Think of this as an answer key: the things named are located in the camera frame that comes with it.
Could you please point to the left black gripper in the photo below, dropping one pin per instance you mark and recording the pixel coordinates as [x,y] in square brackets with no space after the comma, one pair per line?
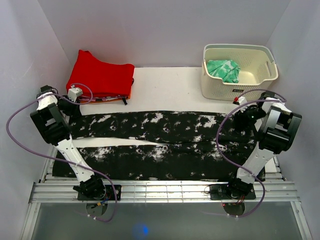
[74,110]

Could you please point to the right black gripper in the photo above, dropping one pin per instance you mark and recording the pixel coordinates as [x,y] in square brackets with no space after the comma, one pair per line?
[241,121]

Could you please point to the black white tie-dye trousers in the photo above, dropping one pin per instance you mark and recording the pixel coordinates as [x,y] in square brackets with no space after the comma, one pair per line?
[168,145]

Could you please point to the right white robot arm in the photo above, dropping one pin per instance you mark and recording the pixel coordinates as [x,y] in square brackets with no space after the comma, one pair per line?
[276,127]

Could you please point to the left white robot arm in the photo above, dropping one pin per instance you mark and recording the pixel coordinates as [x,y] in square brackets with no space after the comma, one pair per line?
[50,120]

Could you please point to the pink patterned folded trousers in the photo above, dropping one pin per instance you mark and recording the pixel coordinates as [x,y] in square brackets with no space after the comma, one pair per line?
[96,99]

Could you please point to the red folded trousers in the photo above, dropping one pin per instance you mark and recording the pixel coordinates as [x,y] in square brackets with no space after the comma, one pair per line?
[89,72]

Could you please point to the green white tie-dye trousers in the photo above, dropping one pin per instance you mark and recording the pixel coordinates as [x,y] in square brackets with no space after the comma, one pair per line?
[227,70]

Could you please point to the cream plastic laundry basket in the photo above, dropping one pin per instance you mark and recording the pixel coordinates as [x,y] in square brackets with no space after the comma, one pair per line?
[257,70]

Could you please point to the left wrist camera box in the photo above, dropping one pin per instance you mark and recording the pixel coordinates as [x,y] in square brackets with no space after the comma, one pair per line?
[73,93]

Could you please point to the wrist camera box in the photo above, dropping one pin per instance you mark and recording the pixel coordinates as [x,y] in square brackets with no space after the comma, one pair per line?
[240,100]
[73,93]

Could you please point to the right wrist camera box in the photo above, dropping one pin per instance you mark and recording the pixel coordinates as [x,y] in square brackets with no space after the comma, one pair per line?
[240,100]

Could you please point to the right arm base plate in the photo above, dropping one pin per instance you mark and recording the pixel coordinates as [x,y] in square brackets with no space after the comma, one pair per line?
[224,191]

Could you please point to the aluminium rail frame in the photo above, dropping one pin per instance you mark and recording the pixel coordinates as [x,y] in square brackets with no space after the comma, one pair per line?
[51,189]

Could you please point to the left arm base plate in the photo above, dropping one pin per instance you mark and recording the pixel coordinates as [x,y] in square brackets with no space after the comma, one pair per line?
[108,195]

